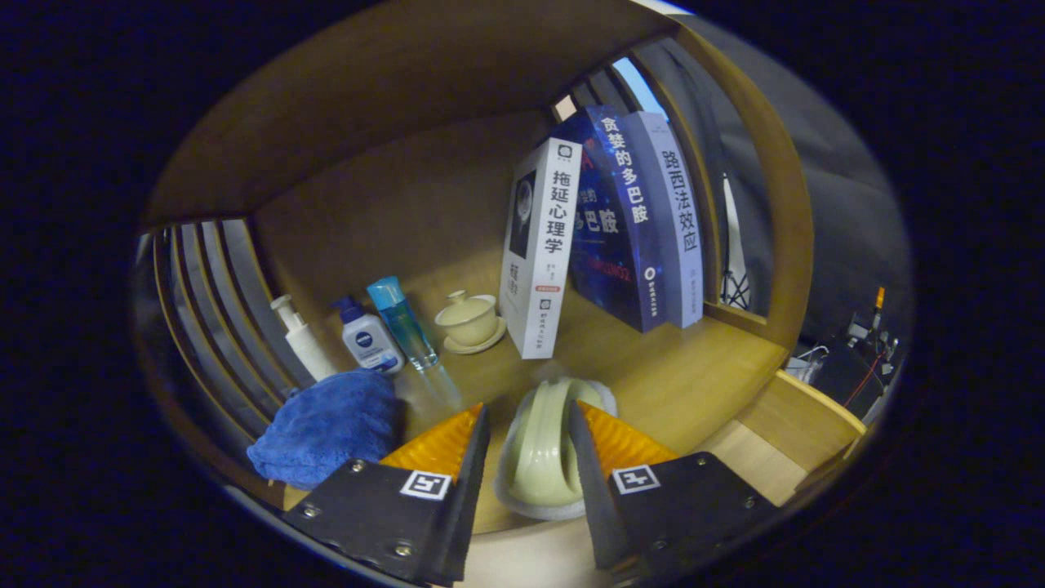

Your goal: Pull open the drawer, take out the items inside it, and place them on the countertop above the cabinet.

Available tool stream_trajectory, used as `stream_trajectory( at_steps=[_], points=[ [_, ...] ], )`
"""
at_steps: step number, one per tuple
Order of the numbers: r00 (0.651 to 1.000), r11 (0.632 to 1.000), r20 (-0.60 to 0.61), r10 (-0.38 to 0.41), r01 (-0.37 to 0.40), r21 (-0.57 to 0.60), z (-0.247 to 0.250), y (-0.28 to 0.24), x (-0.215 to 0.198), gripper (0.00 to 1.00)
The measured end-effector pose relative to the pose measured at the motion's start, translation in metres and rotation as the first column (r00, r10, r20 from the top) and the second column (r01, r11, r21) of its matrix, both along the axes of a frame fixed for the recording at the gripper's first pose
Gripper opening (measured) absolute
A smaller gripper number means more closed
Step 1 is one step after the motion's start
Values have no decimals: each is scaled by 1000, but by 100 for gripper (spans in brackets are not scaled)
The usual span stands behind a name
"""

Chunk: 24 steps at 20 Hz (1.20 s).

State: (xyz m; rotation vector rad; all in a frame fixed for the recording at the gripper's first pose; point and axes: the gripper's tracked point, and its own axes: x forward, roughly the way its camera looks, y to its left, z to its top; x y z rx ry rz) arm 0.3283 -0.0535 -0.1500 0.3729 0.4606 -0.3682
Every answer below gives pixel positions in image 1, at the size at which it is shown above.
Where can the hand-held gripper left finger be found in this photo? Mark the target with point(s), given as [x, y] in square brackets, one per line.
[467, 506]

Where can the wooden countertop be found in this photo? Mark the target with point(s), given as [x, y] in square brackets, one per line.
[686, 384]

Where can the black equipment box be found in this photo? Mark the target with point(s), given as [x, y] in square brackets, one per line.
[849, 380]

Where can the white bottle with blue cap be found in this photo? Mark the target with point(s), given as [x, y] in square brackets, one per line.
[369, 339]

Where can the white book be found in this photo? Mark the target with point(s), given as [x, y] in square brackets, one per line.
[551, 245]

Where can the black device with orange tip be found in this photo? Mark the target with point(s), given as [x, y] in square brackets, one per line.
[869, 322]

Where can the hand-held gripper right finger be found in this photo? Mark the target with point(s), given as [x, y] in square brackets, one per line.
[594, 506]

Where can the black metal stand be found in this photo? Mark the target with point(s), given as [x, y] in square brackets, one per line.
[735, 286]

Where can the pale green scrubbing brush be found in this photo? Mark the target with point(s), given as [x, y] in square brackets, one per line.
[543, 457]

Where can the wooden cabinet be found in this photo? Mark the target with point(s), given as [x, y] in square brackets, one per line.
[392, 82]

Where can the wooden drawer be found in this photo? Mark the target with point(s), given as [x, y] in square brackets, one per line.
[808, 416]

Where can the cream lidded teacup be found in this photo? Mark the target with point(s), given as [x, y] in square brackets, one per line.
[469, 320]

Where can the white pump bottle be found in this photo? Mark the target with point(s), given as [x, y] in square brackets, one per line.
[309, 347]

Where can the clear blue bottle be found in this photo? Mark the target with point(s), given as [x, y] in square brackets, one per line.
[402, 322]

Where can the blue folded towel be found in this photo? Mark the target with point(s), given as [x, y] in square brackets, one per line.
[326, 429]

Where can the pale blue book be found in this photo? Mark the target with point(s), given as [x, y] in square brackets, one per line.
[678, 212]

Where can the dark blue book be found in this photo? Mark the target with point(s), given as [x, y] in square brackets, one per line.
[620, 204]

